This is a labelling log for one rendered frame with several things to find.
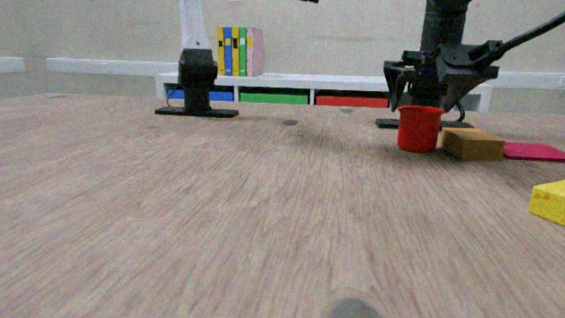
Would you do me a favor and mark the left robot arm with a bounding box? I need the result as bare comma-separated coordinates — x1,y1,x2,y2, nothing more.
375,0,503,131

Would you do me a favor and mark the yellow sponge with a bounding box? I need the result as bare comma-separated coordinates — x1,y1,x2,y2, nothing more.
528,180,565,226

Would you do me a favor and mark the tan rectangular block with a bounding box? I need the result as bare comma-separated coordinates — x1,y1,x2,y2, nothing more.
440,128,506,162

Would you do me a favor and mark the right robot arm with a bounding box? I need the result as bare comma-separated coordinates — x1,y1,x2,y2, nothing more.
155,0,239,118

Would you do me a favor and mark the pink square coaster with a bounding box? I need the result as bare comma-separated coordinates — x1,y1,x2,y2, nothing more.
503,142,565,163

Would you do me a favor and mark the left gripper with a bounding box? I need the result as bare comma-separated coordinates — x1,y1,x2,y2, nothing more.
384,11,500,113

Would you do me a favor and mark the red plastic cup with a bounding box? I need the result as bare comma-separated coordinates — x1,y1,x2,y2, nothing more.
397,106,444,153

